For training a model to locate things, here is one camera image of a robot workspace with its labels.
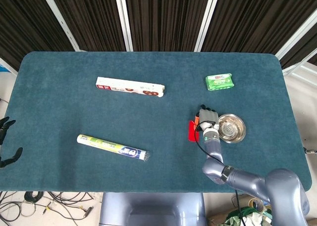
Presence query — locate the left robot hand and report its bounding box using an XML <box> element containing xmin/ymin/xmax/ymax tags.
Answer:
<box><xmin>0</xmin><ymin>116</ymin><xmax>24</xmax><ymax>169</ymax></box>

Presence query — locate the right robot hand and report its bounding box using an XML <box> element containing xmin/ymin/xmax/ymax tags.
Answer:
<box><xmin>194</xmin><ymin>104</ymin><xmax>220</xmax><ymax>132</ymax></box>

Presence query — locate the white partition frame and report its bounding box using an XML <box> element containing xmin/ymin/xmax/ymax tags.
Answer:
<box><xmin>113</xmin><ymin>0</ymin><xmax>134</xmax><ymax>52</ymax></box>

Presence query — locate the toothpaste tube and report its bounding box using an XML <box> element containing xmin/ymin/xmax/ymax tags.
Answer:
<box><xmin>76</xmin><ymin>134</ymin><xmax>151</xmax><ymax>164</ymax></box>

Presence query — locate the white long box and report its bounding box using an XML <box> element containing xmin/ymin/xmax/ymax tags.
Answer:
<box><xmin>95</xmin><ymin>76</ymin><xmax>166</xmax><ymax>98</ymax></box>

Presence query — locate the green wet wipes pack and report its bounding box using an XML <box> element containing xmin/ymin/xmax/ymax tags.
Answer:
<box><xmin>205</xmin><ymin>73</ymin><xmax>235</xmax><ymax>91</ymax></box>

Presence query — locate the robot torso base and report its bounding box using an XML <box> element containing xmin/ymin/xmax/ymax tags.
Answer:
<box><xmin>99</xmin><ymin>192</ymin><xmax>208</xmax><ymax>226</ymax></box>

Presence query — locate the cardboard box with clutter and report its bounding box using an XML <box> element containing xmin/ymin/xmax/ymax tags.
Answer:
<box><xmin>207</xmin><ymin>193</ymin><xmax>284</xmax><ymax>226</ymax></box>

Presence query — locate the teal table mat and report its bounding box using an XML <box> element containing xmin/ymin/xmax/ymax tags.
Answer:
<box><xmin>0</xmin><ymin>51</ymin><xmax>313</xmax><ymax>194</ymax></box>

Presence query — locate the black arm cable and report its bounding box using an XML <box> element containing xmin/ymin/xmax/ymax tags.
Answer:
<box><xmin>194</xmin><ymin>121</ymin><xmax>245</xmax><ymax>226</ymax></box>

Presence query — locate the steel bowl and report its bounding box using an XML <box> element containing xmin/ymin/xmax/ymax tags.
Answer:
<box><xmin>217</xmin><ymin>113</ymin><xmax>247</xmax><ymax>144</ymax></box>

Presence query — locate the floor cable tangle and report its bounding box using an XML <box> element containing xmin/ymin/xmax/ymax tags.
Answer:
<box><xmin>0</xmin><ymin>191</ymin><xmax>100</xmax><ymax>221</ymax></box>

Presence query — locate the red rectangular block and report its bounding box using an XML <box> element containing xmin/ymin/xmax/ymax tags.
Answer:
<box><xmin>188</xmin><ymin>120</ymin><xmax>200</xmax><ymax>142</ymax></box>

